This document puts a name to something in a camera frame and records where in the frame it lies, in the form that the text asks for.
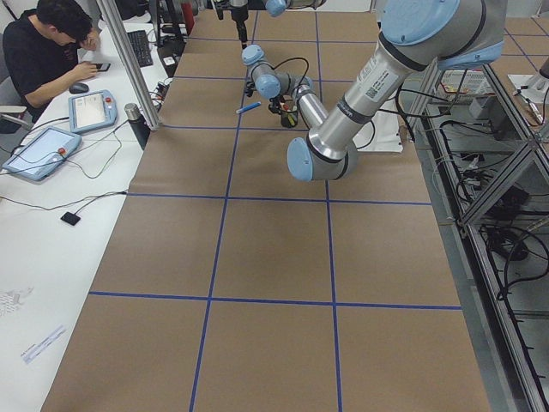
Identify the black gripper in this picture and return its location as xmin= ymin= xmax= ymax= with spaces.
xmin=268 ymin=96 xmax=285 ymax=114
xmin=232 ymin=8 xmax=249 ymax=50

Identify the blue marker pen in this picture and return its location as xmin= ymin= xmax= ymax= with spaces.
xmin=235 ymin=101 xmax=262 ymax=114

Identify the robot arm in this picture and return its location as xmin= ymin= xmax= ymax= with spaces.
xmin=226 ymin=0 xmax=326 ymax=49
xmin=241 ymin=1 xmax=508 ymax=181

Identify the black mesh pen cup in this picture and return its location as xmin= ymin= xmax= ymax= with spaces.
xmin=281 ymin=103 xmax=299 ymax=129

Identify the black keyboard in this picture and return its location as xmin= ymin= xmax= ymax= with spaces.
xmin=127 ymin=30 xmax=154 ymax=67

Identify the dark water bottle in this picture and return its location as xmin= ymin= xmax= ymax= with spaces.
xmin=124 ymin=103 xmax=150 ymax=150

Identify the upper teach pendant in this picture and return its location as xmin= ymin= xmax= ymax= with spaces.
xmin=68 ymin=89 xmax=118 ymax=134

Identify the teach pendant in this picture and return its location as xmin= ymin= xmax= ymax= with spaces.
xmin=3 ymin=127 xmax=82 ymax=182
xmin=68 ymin=89 xmax=118 ymax=134

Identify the computer mouse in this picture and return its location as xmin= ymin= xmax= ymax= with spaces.
xmin=69 ymin=82 xmax=89 ymax=94

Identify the seated person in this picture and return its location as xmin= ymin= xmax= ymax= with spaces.
xmin=3 ymin=0 xmax=100 ymax=121

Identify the small black pad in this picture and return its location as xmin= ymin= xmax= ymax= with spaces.
xmin=60 ymin=211 xmax=81 ymax=227

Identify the lower teach pendant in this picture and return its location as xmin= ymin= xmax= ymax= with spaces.
xmin=3 ymin=127 xmax=82 ymax=182

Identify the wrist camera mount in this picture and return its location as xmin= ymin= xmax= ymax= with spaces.
xmin=244 ymin=80 xmax=256 ymax=98

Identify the white pedestal column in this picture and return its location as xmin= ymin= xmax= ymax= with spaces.
xmin=353 ymin=100 xmax=403 ymax=154

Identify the aluminium frame post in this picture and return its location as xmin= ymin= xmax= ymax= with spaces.
xmin=96 ymin=0 xmax=160 ymax=131

